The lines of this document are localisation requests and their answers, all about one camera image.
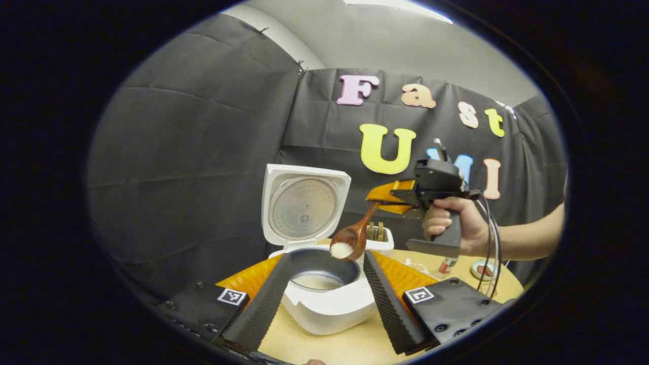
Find brown wooden spoon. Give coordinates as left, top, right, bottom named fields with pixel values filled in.
left=330, top=202, right=381, bottom=262

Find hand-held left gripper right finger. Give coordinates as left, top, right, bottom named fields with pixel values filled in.
left=363, top=250, right=508, bottom=355

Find white rice cooker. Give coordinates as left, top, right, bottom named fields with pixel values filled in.
left=261, top=164, right=378, bottom=335

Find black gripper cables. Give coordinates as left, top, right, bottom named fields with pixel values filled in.
left=474, top=190, right=503, bottom=297

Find white toaster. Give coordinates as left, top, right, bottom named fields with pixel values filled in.
left=364, top=226, right=395, bottom=257

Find pale green plate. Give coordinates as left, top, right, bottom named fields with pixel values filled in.
left=471, top=260, right=498, bottom=281

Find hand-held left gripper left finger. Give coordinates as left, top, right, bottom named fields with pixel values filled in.
left=157, top=253, right=294, bottom=351

